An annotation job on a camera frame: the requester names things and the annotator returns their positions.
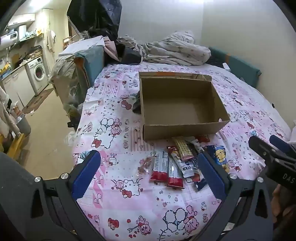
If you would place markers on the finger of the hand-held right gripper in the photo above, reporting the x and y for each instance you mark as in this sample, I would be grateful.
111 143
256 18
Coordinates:
278 142
262 148

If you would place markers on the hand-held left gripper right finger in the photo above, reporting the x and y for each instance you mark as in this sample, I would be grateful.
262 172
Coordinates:
211 176

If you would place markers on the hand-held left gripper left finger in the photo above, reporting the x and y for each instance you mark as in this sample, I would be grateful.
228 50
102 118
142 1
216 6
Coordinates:
86 176

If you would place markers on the dark blue snack packet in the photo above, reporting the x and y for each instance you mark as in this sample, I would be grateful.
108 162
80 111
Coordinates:
199 183

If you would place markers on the blue cartoon snack bag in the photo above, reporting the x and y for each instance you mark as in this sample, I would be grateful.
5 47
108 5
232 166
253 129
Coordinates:
218 156

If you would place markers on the red white blue snack packet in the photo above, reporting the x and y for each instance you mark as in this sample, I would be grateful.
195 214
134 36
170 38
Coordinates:
185 168

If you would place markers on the shiny red snack packet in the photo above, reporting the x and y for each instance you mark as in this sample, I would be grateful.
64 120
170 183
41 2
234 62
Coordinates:
203 139

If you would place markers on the waffle biscuit packet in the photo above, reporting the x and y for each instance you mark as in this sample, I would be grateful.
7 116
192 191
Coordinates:
183 148

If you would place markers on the clear meat snack packet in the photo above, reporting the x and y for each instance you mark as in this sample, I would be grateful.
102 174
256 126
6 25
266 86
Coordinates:
145 165

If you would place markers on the cardboard box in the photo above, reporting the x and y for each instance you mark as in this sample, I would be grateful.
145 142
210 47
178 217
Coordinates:
175 99

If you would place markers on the person's right hand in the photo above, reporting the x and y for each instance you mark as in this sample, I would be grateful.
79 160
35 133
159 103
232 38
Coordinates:
285 204

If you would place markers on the yellow stool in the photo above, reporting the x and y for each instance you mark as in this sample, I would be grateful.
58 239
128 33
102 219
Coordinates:
16 146

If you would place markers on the grey trash bin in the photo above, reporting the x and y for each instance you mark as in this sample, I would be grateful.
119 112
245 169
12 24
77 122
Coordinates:
24 125

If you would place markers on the teal padded bed board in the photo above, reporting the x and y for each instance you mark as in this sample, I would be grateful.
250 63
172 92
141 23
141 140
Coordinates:
240 63
92 62

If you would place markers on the dark grey cloth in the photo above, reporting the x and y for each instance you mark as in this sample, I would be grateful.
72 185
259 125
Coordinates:
137 104

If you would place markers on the small white charger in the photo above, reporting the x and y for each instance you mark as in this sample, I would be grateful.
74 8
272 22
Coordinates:
227 66

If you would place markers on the brown door mat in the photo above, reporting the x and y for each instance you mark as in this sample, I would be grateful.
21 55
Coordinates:
38 99

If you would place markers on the clear plastic wrapped bundle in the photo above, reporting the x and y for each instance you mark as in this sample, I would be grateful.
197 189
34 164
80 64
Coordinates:
63 76

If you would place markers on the white washing machine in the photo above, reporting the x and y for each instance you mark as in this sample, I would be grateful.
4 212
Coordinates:
38 73

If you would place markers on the white kitchen cabinet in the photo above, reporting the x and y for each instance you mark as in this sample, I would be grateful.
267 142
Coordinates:
17 85

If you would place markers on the dark cloth pile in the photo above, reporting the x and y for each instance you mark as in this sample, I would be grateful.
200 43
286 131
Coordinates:
129 54

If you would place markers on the pink cloth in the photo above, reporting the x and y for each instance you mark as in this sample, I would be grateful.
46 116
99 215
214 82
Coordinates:
111 48

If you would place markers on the white paper sheet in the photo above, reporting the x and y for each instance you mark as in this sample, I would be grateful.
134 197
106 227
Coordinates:
81 46

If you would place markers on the crumpled floral quilt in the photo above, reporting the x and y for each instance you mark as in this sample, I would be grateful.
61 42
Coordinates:
175 51

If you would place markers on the white hanging towel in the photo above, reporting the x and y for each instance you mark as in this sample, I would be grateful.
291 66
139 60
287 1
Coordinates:
50 39

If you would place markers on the black shiny cover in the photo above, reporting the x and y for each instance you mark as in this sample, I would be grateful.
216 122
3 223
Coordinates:
97 16

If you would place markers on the white water heater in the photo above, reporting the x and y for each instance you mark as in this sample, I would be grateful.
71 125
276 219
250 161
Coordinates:
9 36

